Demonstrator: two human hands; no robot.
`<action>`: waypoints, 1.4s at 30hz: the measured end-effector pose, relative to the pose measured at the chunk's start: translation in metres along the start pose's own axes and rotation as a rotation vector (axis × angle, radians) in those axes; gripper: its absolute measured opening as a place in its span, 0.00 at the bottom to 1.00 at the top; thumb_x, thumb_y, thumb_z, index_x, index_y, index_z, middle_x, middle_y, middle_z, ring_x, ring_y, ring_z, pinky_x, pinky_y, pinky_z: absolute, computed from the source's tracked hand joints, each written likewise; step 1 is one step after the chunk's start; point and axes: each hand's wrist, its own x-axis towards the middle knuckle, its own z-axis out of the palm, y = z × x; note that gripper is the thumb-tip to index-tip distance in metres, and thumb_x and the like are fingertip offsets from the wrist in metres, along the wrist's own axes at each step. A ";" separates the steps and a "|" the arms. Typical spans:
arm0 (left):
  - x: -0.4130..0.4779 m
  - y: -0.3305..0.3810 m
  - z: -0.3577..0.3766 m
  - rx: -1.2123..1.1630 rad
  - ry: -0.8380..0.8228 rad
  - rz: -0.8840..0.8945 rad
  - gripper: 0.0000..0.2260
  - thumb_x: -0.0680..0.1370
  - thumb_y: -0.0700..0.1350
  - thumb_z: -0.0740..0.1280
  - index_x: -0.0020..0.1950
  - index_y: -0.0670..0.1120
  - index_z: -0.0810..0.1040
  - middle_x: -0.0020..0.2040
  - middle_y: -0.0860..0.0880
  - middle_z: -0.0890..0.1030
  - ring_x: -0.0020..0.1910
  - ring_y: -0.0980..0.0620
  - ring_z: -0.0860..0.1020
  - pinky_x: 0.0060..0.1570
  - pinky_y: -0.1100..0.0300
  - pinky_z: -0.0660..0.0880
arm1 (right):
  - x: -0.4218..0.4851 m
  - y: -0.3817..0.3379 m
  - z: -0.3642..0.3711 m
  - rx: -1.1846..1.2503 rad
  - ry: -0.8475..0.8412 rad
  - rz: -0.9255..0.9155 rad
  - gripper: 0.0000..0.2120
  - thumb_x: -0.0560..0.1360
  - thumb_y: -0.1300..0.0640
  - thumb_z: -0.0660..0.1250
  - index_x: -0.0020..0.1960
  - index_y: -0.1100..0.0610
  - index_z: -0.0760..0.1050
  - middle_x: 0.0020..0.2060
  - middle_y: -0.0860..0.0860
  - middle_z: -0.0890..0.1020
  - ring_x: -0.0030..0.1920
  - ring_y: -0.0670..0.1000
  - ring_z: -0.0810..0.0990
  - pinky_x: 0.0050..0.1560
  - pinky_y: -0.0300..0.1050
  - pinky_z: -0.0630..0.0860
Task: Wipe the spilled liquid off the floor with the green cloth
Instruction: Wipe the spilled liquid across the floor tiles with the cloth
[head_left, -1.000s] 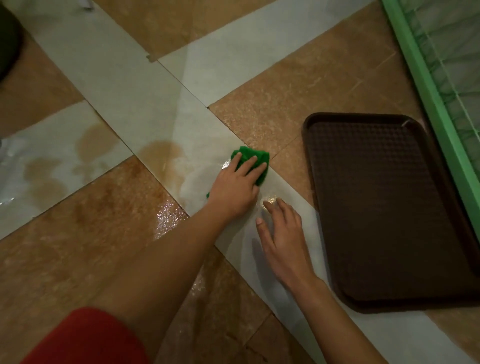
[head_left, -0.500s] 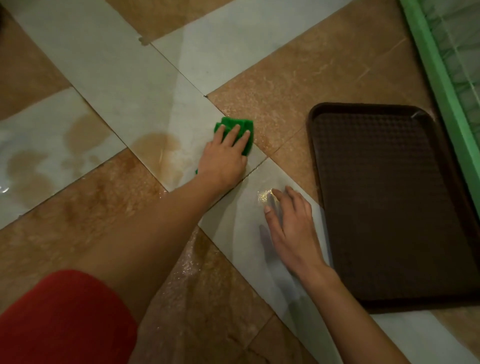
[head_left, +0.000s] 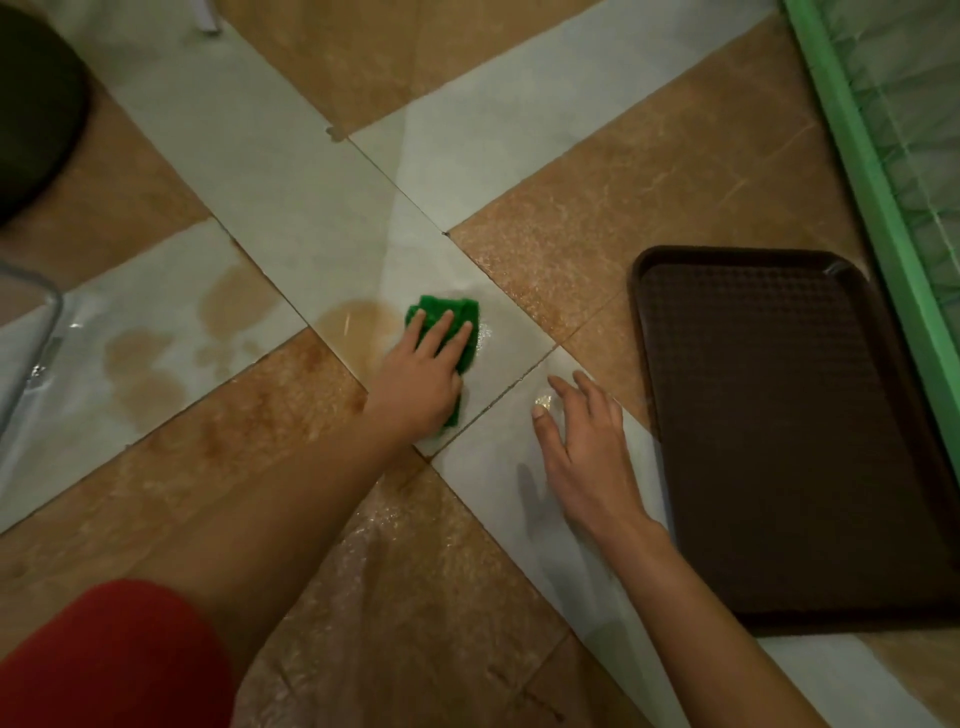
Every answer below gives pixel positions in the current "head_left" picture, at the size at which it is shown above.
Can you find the brown plastic tray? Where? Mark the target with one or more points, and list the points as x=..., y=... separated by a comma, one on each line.
x=780, y=435

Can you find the red garment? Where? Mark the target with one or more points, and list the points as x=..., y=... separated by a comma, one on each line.
x=105, y=660

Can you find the person's right middle finger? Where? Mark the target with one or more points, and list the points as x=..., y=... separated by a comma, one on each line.
x=592, y=397

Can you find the black round container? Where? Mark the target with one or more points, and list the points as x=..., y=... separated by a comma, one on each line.
x=34, y=112

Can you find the person's right forearm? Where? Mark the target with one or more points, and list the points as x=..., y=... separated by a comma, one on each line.
x=697, y=622

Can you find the white plastic piece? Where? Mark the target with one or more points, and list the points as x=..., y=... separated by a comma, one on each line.
x=208, y=16

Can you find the person's left forearm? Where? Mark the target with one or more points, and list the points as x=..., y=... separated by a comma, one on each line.
x=300, y=517

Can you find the green framed mesh screen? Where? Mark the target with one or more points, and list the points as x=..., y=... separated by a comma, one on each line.
x=877, y=172

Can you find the green scrub pad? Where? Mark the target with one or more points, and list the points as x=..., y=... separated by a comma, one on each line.
x=439, y=304

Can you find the person's left fingers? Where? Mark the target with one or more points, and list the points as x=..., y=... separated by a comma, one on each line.
x=444, y=334

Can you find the person's right thumb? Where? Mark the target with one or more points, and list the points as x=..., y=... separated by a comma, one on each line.
x=545, y=439

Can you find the person's left hand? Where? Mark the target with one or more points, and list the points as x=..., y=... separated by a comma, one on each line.
x=416, y=386

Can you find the person's right hand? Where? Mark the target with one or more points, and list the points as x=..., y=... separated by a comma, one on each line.
x=592, y=472

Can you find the clear plastic container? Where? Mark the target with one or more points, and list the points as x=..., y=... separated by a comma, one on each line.
x=22, y=352

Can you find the brown liquid spill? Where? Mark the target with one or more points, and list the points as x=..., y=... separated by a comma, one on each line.
x=146, y=371

